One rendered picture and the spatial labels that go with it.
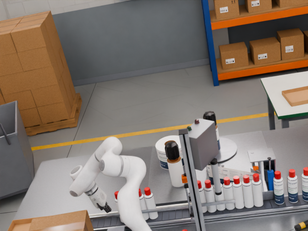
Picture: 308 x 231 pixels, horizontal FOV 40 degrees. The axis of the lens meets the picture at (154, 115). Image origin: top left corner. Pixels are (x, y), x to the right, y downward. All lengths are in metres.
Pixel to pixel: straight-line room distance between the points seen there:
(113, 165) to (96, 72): 5.02
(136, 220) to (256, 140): 1.37
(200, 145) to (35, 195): 1.46
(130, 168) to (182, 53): 4.82
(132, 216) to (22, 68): 3.81
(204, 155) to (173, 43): 4.64
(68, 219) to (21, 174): 2.18
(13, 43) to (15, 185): 1.79
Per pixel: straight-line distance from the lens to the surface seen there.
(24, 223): 2.88
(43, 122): 5.72
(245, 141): 3.02
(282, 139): 3.11
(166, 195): 2.63
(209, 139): 2.08
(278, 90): 3.86
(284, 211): 2.47
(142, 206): 2.42
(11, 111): 4.93
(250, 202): 2.43
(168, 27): 6.53
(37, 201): 3.03
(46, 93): 5.53
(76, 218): 2.27
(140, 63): 6.73
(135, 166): 1.97
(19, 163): 4.35
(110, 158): 1.93
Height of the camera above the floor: 2.50
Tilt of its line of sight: 27 degrees down
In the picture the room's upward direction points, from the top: 12 degrees counter-clockwise
